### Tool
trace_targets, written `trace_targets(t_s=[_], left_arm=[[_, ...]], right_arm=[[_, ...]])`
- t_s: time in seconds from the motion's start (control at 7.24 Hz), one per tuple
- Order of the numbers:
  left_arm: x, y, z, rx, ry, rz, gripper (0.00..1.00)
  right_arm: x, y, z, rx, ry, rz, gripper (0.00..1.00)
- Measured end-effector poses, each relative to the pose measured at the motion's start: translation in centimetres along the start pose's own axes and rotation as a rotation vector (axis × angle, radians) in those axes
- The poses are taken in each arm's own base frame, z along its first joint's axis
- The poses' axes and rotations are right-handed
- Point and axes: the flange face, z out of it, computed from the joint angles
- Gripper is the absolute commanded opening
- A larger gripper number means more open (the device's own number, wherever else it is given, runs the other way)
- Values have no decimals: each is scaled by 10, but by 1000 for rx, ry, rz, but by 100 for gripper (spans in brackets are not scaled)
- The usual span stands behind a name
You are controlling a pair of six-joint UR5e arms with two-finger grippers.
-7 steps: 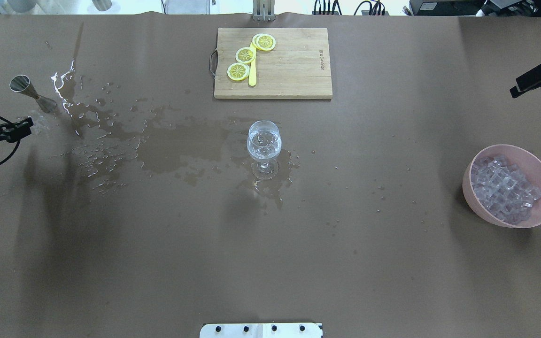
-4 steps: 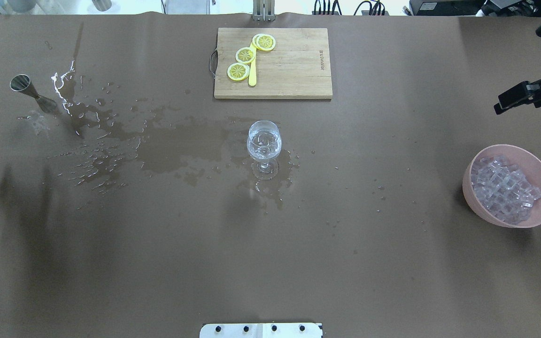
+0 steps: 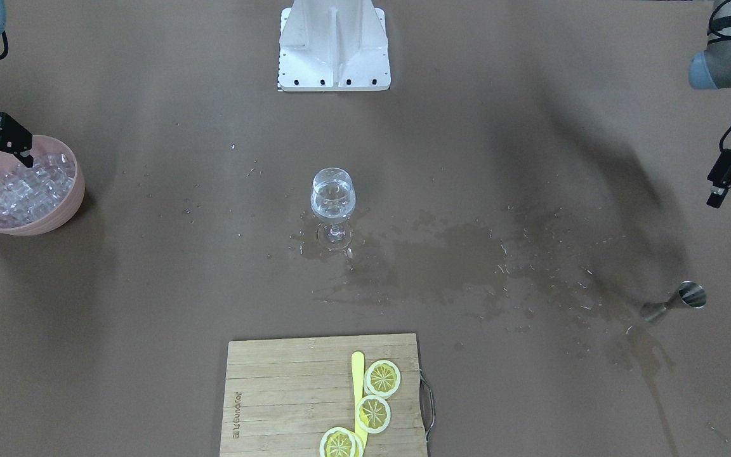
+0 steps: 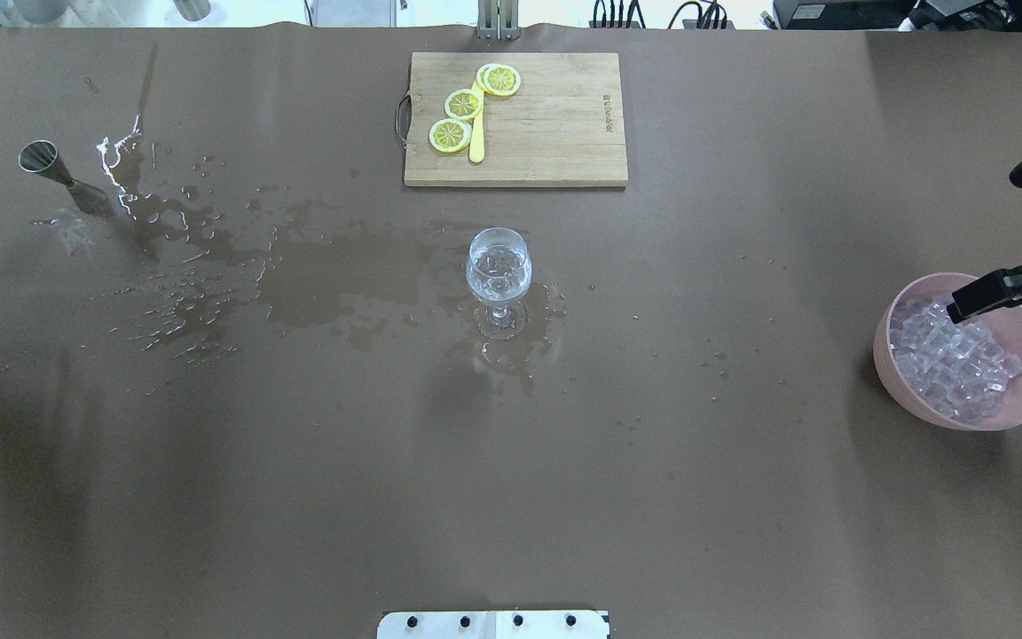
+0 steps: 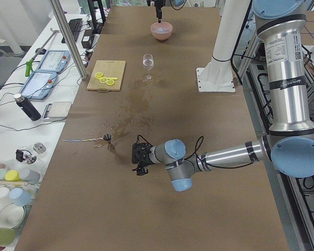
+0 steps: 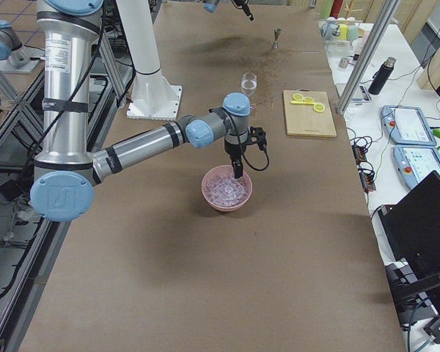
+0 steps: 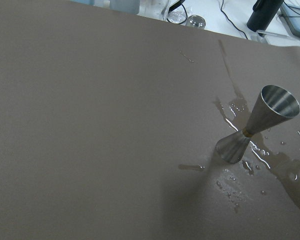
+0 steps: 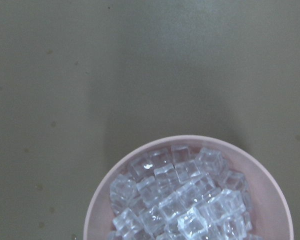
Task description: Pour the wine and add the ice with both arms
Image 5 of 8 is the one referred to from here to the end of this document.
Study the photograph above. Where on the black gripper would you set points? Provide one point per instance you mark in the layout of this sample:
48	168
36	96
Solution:
158	7
144	159

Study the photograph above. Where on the steel jigger measuring cup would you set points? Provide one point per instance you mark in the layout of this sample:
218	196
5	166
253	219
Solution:
108	138

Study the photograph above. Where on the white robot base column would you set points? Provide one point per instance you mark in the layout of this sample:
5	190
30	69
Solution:
217	74

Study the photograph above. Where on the pink bowl of ice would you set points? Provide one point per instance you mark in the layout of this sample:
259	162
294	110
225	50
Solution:
161	30

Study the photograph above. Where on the clear wine glass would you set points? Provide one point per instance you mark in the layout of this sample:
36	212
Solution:
148	64

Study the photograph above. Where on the wooden cutting board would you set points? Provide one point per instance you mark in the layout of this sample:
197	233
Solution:
110	68

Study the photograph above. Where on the black power adapter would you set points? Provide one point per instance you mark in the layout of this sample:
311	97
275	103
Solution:
88	38

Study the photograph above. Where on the yellow lemon slice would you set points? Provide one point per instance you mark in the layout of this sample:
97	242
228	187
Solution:
103	80
110	82
98	75

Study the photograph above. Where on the black keyboard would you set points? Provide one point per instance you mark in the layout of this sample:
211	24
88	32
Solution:
75	27

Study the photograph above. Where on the white kitchen scale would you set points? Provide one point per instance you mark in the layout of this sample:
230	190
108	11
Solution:
56	110

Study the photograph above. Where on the small steel cup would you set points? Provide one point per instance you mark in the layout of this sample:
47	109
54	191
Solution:
39	148

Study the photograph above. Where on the grey cup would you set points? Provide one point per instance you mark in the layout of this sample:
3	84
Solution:
30	176

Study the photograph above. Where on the blue teach pendant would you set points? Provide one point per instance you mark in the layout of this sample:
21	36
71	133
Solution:
39	85
54	61

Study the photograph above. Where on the light blue cup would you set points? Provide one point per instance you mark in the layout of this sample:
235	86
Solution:
19	197

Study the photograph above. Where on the black insulated bottle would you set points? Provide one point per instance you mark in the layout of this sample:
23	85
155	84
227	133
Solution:
27	107

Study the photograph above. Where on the yellow cup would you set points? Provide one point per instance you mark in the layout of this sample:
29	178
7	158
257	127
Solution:
12	175

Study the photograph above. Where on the green bowl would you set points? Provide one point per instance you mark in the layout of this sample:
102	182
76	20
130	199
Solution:
7	236

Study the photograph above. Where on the aluminium frame post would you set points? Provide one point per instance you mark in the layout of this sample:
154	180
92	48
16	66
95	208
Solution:
66	32

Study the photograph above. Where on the green handled grabber tool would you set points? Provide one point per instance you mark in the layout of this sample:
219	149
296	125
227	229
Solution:
30	62

